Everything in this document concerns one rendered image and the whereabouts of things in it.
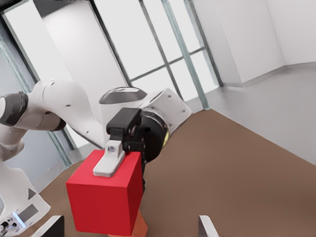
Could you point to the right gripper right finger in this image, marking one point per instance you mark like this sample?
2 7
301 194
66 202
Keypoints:
206 228

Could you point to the grey window frame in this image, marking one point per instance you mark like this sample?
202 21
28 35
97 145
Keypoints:
116 49

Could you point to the red wooden cube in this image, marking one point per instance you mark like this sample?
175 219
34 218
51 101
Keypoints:
98 207

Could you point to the orange wooden block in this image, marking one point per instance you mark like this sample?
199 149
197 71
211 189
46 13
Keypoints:
140 225

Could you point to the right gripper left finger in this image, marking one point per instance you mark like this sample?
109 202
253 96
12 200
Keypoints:
53 228

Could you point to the finger of the shaded left gripper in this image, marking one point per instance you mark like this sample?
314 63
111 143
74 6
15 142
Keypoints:
144 172

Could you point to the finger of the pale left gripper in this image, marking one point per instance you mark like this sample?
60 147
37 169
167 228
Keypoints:
109 161

